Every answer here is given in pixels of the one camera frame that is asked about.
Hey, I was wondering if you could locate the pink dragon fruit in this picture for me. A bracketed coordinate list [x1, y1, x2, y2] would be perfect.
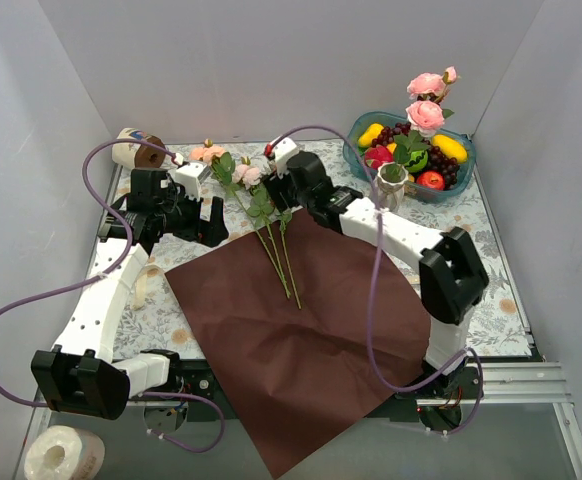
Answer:
[364, 145, 393, 170]

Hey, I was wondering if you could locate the dark red grape bunch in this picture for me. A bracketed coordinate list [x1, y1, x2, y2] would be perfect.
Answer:
[357, 123, 468, 191]

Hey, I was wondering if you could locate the peach rose stem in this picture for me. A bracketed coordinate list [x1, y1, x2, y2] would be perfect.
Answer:
[278, 209, 302, 310]
[188, 138, 285, 281]

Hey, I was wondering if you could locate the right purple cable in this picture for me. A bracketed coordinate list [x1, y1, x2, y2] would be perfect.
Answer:
[265, 124, 485, 435]

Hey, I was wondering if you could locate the left yellow mango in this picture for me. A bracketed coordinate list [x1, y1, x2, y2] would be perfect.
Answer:
[357, 123, 384, 149]

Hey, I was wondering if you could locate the white ceramic vase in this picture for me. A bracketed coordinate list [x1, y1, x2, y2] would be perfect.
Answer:
[374, 164, 408, 213]

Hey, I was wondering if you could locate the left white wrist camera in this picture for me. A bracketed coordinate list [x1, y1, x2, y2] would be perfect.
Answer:
[171, 161, 212, 201]

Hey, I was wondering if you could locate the purple cable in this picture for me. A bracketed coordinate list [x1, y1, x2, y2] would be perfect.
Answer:
[0, 138, 227, 454]
[265, 124, 485, 435]

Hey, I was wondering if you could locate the red wrapping paper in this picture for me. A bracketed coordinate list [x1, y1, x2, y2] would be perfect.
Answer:
[167, 210, 430, 477]

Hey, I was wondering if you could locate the red apple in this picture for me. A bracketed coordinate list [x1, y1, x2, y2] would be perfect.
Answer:
[416, 171, 446, 191]

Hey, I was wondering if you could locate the yellow mango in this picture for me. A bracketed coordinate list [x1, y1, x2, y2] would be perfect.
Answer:
[357, 123, 384, 149]
[430, 134, 468, 164]

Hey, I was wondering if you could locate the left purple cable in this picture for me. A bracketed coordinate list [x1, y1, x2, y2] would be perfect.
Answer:
[0, 138, 227, 454]

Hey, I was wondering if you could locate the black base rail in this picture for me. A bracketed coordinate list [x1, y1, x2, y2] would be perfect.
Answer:
[130, 352, 483, 433]

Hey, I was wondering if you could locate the teal plastic fruit basket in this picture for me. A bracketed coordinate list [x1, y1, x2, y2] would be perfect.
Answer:
[342, 111, 477, 203]

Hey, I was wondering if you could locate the white tissue roll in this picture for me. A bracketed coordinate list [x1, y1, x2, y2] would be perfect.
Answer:
[23, 425, 105, 480]

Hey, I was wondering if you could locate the brown-ended paper roll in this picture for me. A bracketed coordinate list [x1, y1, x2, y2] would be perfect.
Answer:
[112, 128, 166, 170]

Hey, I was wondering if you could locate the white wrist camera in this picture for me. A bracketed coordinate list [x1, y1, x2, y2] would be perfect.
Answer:
[171, 161, 212, 201]
[264, 137, 300, 177]

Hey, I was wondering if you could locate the deep pink rose stem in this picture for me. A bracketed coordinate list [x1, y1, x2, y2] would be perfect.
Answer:
[386, 66, 460, 181]

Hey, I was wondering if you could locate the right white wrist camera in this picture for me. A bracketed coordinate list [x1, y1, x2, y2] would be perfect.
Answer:
[264, 137, 300, 177]

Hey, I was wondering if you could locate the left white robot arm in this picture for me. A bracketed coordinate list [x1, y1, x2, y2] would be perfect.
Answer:
[31, 162, 228, 420]

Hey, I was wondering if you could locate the right yellow mango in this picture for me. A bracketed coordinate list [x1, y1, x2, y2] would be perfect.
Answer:
[430, 134, 468, 164]

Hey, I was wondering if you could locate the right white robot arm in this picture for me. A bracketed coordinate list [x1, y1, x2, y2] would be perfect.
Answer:
[263, 146, 489, 398]

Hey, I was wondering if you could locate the pale pink rose stem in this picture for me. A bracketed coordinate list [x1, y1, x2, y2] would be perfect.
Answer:
[231, 157, 291, 299]

